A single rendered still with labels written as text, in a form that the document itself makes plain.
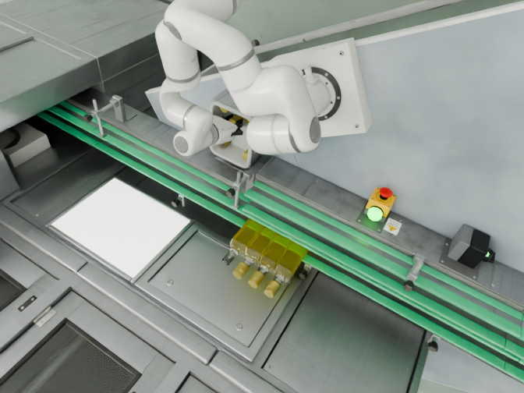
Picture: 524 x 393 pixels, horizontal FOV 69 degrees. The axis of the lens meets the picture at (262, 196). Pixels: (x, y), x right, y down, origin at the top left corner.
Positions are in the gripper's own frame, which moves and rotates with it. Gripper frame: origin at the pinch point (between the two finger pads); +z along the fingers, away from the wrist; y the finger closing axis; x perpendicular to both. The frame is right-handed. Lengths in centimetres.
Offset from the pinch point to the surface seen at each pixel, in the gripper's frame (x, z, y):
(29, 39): -6, 0, -104
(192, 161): -21.5, -1.2, -12.6
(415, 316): -31, -7, 81
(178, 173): -25.1, -7.6, -13.6
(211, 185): -24.6, -5.0, -0.4
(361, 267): -22, -9, 60
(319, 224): -15.0, -8.9, 42.1
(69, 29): -1, 16, -99
